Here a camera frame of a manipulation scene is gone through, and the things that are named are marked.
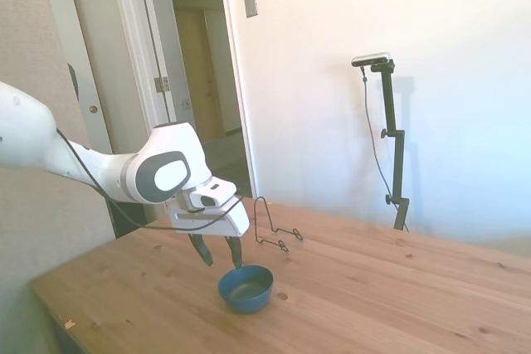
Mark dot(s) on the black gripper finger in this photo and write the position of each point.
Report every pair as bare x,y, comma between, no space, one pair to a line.
235,252
203,252

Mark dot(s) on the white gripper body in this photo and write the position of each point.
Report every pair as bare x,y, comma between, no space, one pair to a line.
215,223

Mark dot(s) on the blue bowl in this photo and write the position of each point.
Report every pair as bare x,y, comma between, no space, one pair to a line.
249,300

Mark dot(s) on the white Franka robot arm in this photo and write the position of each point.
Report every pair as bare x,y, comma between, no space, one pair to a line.
166,142

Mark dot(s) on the wooden hallway door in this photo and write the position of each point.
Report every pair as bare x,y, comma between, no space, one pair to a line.
195,80

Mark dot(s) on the metal door hinge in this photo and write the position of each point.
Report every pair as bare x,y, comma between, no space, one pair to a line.
162,84

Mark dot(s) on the round metal door knob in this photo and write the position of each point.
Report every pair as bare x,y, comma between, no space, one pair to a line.
93,109

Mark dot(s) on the white door with hinge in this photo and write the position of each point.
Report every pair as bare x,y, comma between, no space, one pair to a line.
166,39

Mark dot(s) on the white door with knob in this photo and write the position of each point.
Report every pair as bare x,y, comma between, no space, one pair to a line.
116,59

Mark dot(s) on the black jointed camera stand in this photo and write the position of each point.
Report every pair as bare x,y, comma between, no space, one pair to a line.
399,163

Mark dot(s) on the grey wall switch plate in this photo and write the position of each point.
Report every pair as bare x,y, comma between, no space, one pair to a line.
250,2

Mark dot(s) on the silver camera on stand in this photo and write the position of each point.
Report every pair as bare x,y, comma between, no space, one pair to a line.
371,59

